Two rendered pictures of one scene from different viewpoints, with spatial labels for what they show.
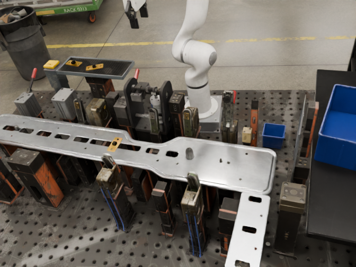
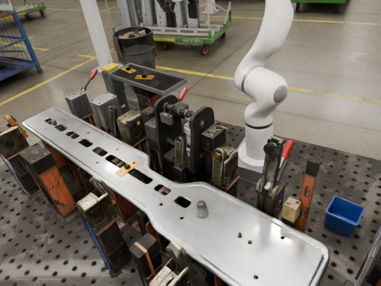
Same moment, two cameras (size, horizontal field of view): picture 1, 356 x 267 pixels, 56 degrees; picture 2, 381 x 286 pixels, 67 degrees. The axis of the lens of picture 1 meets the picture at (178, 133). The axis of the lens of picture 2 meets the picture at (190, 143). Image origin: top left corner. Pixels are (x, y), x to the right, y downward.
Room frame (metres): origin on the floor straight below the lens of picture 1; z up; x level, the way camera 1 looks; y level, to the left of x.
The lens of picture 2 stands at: (0.41, -0.21, 1.66)
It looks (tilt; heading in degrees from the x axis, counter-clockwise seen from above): 37 degrees down; 20
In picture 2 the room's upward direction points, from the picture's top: 7 degrees counter-clockwise
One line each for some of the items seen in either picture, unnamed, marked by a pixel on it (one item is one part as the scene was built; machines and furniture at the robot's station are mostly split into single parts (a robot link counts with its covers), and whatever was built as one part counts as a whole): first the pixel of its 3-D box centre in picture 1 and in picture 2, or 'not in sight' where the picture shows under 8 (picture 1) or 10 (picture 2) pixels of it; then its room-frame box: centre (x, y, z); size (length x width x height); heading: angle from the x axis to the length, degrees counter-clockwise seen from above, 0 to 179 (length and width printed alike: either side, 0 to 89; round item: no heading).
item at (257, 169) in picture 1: (110, 145); (122, 168); (1.06, 0.30, 1.00); 1.38 x 0.22 x 0.02; 65
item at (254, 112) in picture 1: (253, 145); (300, 227); (0.96, -0.30, 0.95); 0.03 x 0.01 x 0.50; 65
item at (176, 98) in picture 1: (181, 132); (216, 176); (1.16, -0.02, 0.91); 0.07 x 0.05 x 0.42; 155
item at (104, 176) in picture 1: (117, 197); (108, 232); (0.87, 0.30, 0.87); 0.12 x 0.09 x 0.35; 155
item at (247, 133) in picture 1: (246, 161); (285, 244); (0.94, -0.27, 0.88); 0.04 x 0.04 x 0.36; 65
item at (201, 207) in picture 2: (189, 153); (202, 209); (0.91, -0.03, 1.02); 0.03 x 0.03 x 0.07
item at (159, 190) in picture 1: (165, 211); (153, 273); (0.78, 0.10, 0.84); 0.11 x 0.08 x 0.29; 155
